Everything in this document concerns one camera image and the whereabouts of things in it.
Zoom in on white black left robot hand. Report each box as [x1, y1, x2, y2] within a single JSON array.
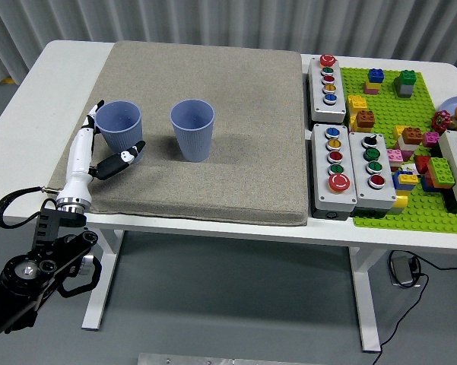
[[56, 99, 147, 202]]

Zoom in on blue ribbed plastic cup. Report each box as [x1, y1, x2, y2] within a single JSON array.
[[94, 100, 144, 165], [170, 99, 216, 163]]

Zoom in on white table leg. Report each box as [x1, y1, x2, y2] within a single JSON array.
[[81, 227, 125, 331], [348, 246, 381, 353]]

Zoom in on grey-brown fabric mat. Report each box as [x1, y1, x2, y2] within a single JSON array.
[[47, 40, 309, 227]]

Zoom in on grey pleated curtain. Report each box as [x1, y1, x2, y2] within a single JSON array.
[[0, 0, 457, 83]]

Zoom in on five-button control box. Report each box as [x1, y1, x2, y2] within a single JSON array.
[[310, 123, 358, 221], [307, 54, 348, 125]]

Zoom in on brown toy brick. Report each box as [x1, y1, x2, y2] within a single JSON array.
[[354, 109, 376, 129]]

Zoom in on blue yellow pink brick stack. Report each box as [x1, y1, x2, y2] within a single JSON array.
[[363, 68, 386, 96]]

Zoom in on green toy brick baseplate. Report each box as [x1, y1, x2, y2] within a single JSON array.
[[340, 66, 457, 233]]

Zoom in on yellow toy brick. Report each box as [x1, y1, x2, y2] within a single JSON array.
[[392, 189, 410, 214]]

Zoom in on brown white yellow brick stack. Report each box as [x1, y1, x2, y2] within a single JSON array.
[[392, 125, 424, 153]]

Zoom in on green grey brick stack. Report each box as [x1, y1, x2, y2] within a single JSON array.
[[392, 70, 417, 99]]

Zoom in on grey power adapter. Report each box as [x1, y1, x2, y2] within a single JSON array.
[[388, 255, 420, 289]]

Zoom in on red toy brick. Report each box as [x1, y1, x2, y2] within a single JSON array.
[[414, 154, 431, 176]]

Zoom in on pink toy brick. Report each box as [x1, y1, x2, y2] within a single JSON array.
[[421, 131, 441, 149]]

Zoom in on green orange brick stack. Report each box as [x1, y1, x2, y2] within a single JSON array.
[[420, 157, 457, 193]]

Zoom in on red valve handwheel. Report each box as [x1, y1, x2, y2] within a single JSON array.
[[430, 109, 452, 133]]

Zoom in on grey button control box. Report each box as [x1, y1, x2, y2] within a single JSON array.
[[436, 130, 457, 214]]

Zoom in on light blue plate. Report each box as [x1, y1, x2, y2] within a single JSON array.
[[439, 96, 457, 115]]

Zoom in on four-button box with switch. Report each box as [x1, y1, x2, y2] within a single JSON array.
[[348, 131, 398, 218]]

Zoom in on black power cable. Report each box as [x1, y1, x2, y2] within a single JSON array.
[[371, 250, 457, 365]]

